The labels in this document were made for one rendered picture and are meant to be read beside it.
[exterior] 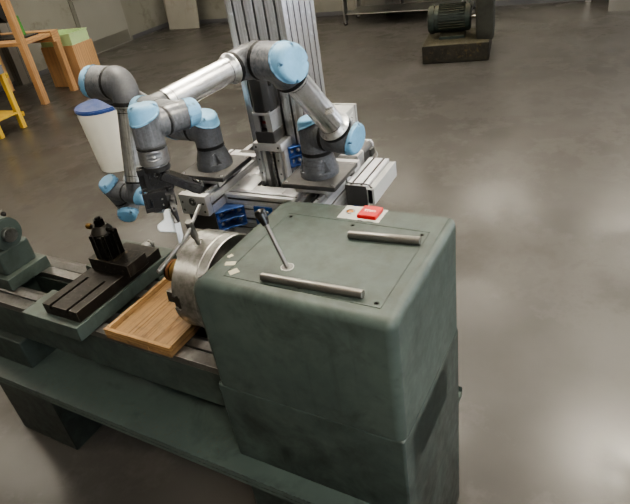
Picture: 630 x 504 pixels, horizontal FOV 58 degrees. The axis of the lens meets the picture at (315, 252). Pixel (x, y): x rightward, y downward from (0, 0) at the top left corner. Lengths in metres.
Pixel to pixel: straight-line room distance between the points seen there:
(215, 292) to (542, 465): 1.62
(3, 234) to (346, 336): 1.65
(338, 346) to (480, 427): 1.43
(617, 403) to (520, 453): 0.53
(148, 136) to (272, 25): 0.93
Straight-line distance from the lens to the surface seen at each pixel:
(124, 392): 2.40
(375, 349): 1.33
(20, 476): 3.13
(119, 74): 2.13
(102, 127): 5.90
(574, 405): 2.86
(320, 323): 1.36
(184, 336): 1.96
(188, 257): 1.73
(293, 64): 1.74
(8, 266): 2.66
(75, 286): 2.30
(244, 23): 2.32
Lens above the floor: 2.07
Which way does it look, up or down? 32 degrees down
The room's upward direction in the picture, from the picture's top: 9 degrees counter-clockwise
